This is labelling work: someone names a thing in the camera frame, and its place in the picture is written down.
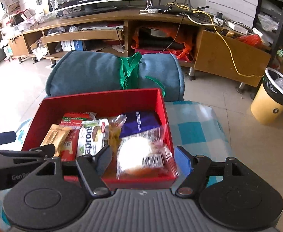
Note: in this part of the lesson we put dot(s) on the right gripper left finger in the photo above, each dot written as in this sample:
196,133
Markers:
89,170

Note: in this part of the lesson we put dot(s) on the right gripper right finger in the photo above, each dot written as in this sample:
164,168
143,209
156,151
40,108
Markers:
197,169

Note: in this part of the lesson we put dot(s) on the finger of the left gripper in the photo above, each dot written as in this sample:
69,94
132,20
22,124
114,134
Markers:
7,137

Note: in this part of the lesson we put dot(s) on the white Kaprons wafer packet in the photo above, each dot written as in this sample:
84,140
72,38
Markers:
93,136

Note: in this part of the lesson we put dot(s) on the yellow chips clear bag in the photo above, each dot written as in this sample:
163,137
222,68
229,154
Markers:
114,131

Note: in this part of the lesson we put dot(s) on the gold foil snack packet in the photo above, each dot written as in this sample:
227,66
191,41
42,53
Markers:
56,135

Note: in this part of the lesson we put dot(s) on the red spicy strip packet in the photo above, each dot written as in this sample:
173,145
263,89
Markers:
74,122

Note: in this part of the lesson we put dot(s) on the steamed cake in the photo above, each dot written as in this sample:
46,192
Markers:
145,154

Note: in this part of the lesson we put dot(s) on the dark blue wafer biscuit packet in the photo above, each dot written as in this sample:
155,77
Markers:
137,122

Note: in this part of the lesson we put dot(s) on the blue checkered tablecloth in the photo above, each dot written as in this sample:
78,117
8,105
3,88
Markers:
193,126

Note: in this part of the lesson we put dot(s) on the red cardboard box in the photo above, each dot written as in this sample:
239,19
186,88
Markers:
103,104

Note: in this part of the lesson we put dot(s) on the yellow trash bin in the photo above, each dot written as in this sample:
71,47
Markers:
267,104

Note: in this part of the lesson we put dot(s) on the wooden tv cabinet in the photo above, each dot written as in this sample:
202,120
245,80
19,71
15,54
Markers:
201,48

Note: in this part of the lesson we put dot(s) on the orange plastic bag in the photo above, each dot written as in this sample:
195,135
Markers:
168,39

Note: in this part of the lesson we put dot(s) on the black wifi router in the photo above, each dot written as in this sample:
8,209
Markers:
184,8

